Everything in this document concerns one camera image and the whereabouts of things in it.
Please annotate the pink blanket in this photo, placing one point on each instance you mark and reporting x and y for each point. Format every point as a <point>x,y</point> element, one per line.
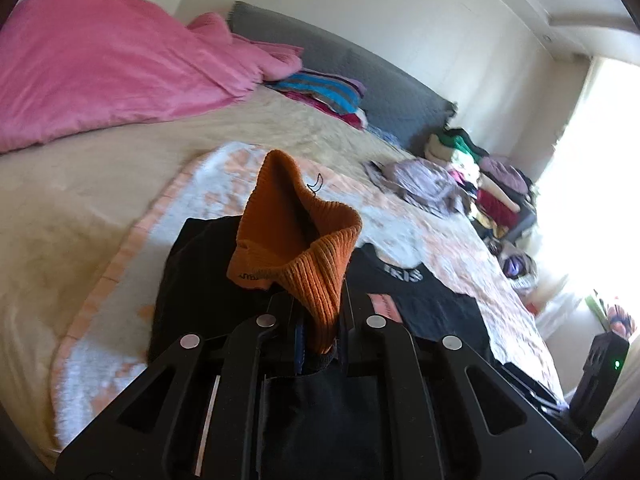
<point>110,65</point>

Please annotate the orange white tufted blanket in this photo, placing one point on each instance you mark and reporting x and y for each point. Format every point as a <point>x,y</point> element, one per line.
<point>150,280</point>

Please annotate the white curtain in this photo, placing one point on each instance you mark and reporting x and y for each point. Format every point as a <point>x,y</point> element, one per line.
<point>595,160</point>

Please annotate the black shirt with white print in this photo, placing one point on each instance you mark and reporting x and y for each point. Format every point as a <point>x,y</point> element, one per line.
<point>435,312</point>

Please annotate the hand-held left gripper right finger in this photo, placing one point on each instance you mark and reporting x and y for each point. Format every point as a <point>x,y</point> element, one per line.
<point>357,332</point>

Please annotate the pile of mixed clothes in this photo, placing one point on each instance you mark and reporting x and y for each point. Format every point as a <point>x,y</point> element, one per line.
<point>495,195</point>

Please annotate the orange ribbed knit beanie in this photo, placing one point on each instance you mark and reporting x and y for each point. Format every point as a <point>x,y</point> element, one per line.
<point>300,220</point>

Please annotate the lilac crumpled garment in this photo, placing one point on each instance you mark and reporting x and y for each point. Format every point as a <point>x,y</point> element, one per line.
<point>425,182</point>

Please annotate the grey quilted headboard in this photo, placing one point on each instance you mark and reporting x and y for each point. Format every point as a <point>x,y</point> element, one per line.
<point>360,65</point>

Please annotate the striped folded clothes stack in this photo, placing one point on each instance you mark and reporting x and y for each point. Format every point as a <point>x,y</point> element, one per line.
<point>320,92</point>

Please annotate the colourful floral bag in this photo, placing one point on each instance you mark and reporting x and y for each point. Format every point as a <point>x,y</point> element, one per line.
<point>620,320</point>

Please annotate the blue patterned cloth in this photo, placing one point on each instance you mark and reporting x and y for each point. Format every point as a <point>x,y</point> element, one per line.
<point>382,136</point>

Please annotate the plain black garment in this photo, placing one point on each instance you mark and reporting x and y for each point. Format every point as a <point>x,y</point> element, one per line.
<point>200,270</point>

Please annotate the beige bed cover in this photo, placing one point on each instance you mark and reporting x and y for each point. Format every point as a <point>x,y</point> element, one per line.
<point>90,180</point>

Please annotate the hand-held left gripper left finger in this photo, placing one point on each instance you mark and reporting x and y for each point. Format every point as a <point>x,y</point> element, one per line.
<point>300,347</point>

